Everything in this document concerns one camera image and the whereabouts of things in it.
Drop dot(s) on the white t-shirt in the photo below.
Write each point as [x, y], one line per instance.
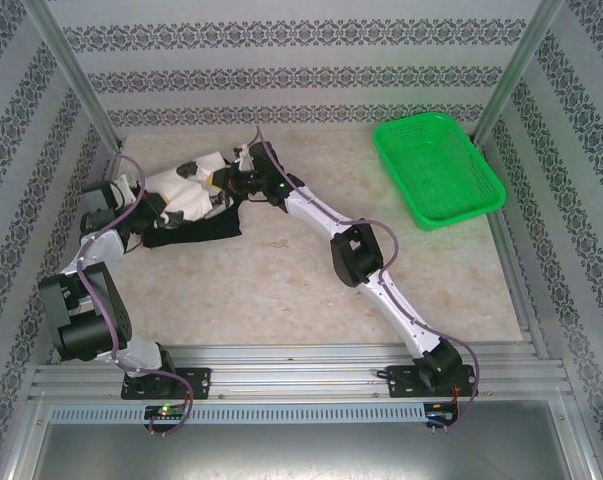
[181, 192]

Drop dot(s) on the black t-shirt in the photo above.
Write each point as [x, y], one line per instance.
[201, 231]

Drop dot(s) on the green plastic mesh basket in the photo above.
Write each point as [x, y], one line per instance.
[436, 165]

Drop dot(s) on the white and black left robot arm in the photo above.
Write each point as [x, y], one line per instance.
[88, 320]

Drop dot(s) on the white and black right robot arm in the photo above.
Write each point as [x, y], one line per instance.
[406, 320]

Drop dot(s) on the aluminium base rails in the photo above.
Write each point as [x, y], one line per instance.
[291, 375]

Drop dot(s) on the grey metal front panel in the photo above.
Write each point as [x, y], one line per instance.
[301, 450]

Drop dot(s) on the aluminium side rail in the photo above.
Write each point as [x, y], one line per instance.
[68, 320]

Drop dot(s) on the aluminium corner post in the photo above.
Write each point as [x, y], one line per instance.
[76, 75]
[518, 65]

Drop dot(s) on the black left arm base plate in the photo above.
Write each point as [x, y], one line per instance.
[198, 382]

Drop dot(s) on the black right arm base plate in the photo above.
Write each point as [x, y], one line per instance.
[401, 382]

